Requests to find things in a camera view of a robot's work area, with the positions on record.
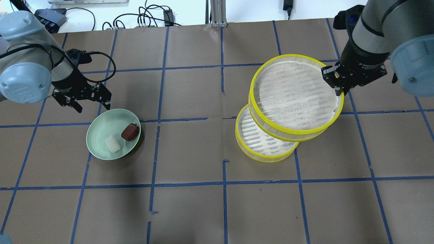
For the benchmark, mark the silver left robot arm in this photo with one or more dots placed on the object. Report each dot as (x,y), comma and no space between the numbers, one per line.
(34,66)

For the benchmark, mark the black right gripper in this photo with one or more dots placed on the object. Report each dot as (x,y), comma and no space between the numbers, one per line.
(360,59)

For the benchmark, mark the white bun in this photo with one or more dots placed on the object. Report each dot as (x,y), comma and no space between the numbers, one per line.
(112,143)

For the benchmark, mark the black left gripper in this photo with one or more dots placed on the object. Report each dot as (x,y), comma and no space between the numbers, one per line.
(70,85)

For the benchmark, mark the aluminium frame post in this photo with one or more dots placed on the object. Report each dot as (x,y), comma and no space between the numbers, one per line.
(218,13)

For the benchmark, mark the light green plate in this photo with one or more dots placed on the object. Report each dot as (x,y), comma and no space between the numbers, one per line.
(111,122)

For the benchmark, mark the black power adapter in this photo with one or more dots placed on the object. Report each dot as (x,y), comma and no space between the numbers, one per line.
(169,18)

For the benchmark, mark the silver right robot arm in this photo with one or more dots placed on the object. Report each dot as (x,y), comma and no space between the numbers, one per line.
(401,30)

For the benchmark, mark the brown bun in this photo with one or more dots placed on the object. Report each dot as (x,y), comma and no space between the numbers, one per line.
(130,132)

